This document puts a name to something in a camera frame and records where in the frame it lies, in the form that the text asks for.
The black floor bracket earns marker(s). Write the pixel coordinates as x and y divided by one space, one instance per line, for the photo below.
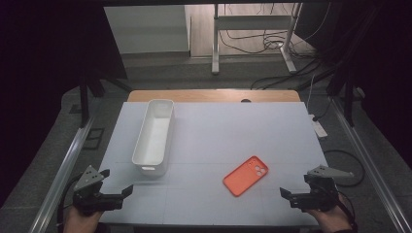
94 138

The wooden table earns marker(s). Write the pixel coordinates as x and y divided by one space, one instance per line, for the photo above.
207 96

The white metal desk frame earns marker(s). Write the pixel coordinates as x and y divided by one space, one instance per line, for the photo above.
252 22

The white power strip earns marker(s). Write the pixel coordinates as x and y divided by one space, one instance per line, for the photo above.
319 127

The person's right hand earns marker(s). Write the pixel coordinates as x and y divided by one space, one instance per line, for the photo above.
333 220

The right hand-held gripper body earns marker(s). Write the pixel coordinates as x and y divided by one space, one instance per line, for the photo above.
319 197

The white plastic storage bin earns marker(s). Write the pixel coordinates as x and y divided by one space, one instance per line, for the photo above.
154 139

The black metal stand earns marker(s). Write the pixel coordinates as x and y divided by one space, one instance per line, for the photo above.
348 97
85 97

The person's left hand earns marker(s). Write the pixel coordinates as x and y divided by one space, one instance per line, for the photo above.
79 223

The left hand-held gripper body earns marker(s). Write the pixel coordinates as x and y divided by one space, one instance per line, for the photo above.
94 200

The white cabinet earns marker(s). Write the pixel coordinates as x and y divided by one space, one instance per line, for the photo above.
145 29

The orange phone case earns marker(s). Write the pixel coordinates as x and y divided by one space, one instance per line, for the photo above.
243 178

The aluminium rail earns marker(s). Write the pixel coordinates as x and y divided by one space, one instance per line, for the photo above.
61 174
372 168

